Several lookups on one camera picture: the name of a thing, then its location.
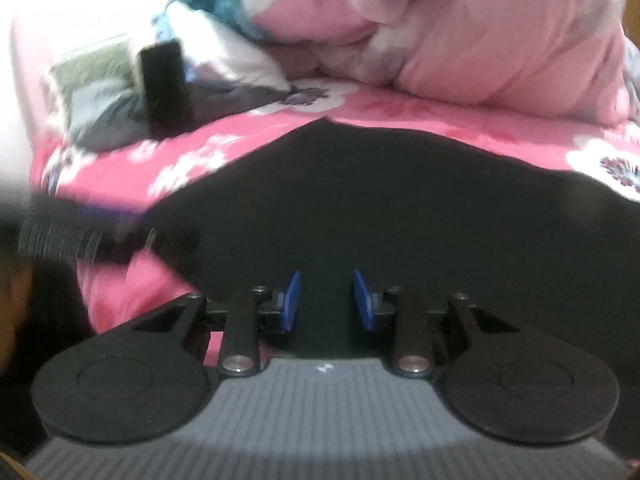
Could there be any dark grey cloth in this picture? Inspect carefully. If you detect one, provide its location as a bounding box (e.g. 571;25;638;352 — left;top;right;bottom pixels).
65;80;291;151

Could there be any pale green cloth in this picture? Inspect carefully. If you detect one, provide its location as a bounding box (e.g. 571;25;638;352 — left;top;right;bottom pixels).
47;35;138;106

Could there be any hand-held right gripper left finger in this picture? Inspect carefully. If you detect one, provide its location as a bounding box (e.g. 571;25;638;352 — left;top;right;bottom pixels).
132;270;304;379

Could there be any white folded cloth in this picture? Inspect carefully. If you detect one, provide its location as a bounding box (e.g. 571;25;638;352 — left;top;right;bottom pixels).
165;2;291;93

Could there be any black printed t-shirt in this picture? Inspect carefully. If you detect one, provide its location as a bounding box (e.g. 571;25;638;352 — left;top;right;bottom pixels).
145;115;640;411

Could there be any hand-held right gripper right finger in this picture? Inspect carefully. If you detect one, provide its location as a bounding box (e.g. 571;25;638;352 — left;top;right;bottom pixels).
352;269;506;379

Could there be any pink floral blanket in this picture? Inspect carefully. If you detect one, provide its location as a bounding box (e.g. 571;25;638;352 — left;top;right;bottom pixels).
30;77;640;341

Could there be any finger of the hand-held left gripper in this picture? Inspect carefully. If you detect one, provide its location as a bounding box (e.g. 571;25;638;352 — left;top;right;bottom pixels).
95;206;202;271

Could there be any pink patterned duvet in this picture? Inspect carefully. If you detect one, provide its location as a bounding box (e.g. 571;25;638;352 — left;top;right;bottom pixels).
150;0;640;126

